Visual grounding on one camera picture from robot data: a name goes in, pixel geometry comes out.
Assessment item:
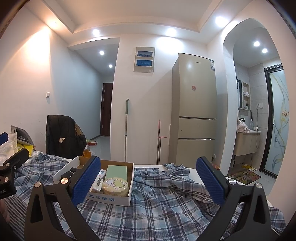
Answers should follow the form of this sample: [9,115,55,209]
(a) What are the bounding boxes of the black jacket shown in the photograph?
[46,115,87,157]

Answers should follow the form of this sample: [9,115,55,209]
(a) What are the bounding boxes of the patterned glass door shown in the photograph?
[259,64,290,179]

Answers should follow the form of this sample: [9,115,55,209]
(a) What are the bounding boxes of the printed cardboard box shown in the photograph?
[52,156,135,207]

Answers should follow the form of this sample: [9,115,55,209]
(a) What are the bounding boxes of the dark brown door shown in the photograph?
[100,83,114,137]

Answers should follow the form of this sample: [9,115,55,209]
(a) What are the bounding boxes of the grey mop handle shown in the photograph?
[125,98,130,163]

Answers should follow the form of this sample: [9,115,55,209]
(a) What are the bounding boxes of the grey backpack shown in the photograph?
[10,125,35,145]

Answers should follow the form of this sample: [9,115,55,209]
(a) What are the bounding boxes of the beige refrigerator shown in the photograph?
[169,52,218,172]

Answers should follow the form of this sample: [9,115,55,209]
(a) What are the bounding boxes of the white plastic bag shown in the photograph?
[0,133,19,163]

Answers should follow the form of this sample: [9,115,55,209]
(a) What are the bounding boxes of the wall niche shelf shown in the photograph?
[242,81,250,109]

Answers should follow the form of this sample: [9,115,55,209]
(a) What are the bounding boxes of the beige sink cabinet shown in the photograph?
[233,131,262,156]

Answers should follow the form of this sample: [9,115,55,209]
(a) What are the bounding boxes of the blue plaid blanket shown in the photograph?
[5,152,285,241]

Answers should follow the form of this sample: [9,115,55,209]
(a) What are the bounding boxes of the white remote control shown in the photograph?
[91,169,107,193]

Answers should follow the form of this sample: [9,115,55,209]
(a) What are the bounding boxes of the yellow folder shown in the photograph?
[17,142,35,152]

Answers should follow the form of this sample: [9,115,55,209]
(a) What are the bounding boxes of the pink plastic bag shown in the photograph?
[236,118,250,133]

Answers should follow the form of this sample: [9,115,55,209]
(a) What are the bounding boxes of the cream round jar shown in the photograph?
[102,177,129,197]

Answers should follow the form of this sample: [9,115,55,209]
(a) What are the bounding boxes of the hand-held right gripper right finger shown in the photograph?
[196,157,272,241]

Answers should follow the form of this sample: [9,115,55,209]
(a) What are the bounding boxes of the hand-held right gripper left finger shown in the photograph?
[24,156,101,241]

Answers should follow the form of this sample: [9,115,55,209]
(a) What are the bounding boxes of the cartoon floor mat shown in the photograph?
[228,170,262,186]

